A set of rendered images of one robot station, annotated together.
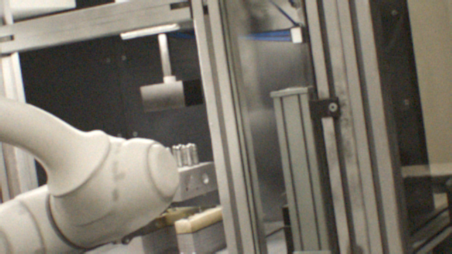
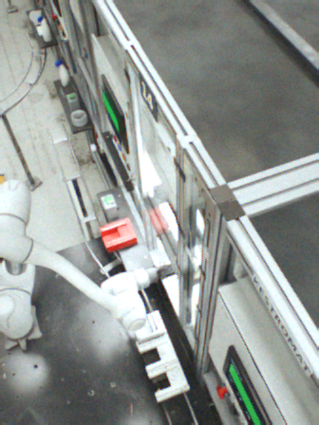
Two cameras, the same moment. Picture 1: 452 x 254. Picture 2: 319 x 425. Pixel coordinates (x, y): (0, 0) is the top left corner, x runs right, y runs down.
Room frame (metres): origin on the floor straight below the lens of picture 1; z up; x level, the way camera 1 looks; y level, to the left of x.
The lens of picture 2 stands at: (0.78, -0.44, 2.74)
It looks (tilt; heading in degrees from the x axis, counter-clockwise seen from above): 55 degrees down; 44
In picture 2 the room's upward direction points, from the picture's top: 4 degrees counter-clockwise
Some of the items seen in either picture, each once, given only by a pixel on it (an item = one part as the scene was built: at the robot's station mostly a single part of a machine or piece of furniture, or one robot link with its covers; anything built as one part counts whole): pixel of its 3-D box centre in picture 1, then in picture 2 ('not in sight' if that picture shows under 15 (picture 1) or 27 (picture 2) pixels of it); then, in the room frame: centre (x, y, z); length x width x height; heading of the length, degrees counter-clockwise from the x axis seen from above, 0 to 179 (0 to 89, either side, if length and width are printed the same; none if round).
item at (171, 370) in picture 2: not in sight; (158, 356); (1.18, 0.00, 0.84); 0.36 x 0.14 x 0.10; 61
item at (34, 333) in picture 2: not in sight; (20, 328); (0.87, 0.65, 0.71); 0.22 x 0.18 x 0.06; 61
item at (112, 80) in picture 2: not in sight; (143, 107); (1.73, 0.50, 1.60); 0.42 x 0.29 x 0.46; 61
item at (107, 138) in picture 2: not in sight; (118, 157); (1.61, 0.57, 1.37); 0.36 x 0.04 x 0.04; 61
